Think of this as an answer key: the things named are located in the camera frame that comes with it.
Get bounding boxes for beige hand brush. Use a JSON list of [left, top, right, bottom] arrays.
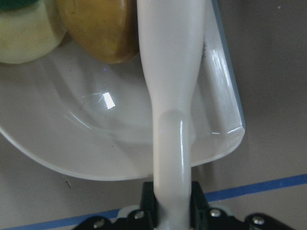
[[137, 0, 205, 230]]

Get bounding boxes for yellow potato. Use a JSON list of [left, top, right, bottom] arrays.
[[56, 0, 139, 64]]

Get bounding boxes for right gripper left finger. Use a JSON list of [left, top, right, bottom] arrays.
[[74, 182, 157, 230]]

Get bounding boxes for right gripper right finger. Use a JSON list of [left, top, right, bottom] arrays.
[[190, 181, 294, 230]]

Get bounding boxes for beige plastic dustpan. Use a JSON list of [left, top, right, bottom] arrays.
[[0, 0, 245, 181]]

